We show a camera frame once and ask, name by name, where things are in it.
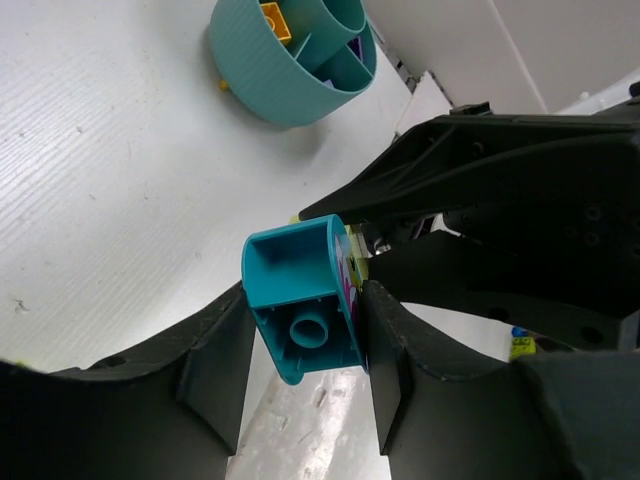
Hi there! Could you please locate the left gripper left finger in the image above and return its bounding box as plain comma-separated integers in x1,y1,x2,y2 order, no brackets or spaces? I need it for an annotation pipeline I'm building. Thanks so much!
1,285,255,479

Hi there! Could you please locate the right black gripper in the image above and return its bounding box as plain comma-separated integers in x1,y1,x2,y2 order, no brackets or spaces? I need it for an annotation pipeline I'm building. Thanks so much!
299,115,639,350

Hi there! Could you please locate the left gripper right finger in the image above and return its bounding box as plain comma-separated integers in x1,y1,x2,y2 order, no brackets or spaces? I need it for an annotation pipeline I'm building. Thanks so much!
361,281,639,479

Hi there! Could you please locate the pale yellow lego brick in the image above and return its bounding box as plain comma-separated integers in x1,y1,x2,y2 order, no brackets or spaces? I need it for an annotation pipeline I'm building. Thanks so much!
346,225,370,282

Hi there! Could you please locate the teal flower face lego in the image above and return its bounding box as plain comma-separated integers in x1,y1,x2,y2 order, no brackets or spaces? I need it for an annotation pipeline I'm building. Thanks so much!
241,214,366,385

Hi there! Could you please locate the lime green lego brick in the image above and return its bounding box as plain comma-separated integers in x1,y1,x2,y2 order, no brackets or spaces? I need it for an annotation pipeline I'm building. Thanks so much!
509,326,537,361

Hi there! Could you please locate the teal divided round container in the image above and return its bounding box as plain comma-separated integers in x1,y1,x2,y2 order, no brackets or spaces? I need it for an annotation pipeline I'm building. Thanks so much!
207,1,377,127

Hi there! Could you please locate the yellow orange lego brick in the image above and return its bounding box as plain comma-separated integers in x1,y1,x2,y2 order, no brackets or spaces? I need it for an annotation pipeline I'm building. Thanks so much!
260,1,292,46

